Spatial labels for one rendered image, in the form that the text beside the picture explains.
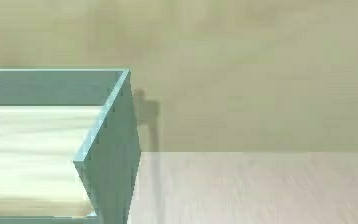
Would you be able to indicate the teal open shelf unit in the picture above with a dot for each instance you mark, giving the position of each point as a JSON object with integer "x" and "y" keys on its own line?
{"x": 115, "y": 146}

